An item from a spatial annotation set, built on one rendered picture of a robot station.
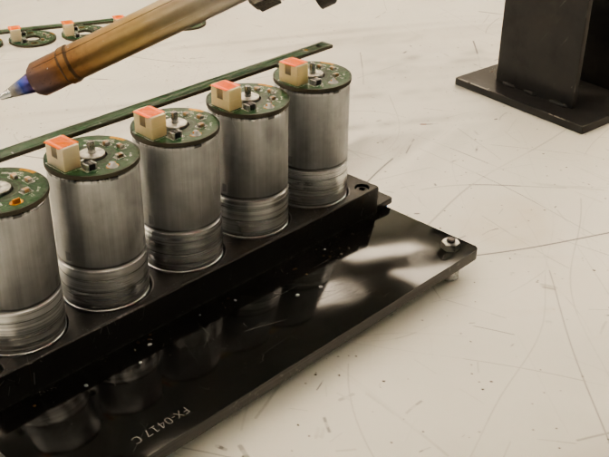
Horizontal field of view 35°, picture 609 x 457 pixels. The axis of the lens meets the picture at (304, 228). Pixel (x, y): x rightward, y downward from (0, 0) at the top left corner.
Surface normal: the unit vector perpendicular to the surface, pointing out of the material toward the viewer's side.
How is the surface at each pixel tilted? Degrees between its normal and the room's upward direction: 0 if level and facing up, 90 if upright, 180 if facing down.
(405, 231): 0
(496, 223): 0
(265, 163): 90
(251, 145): 90
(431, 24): 0
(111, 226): 90
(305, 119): 90
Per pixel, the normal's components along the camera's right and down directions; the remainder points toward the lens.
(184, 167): 0.32, 0.48
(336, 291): 0.01, -0.87
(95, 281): -0.03, 0.50
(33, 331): 0.55, 0.42
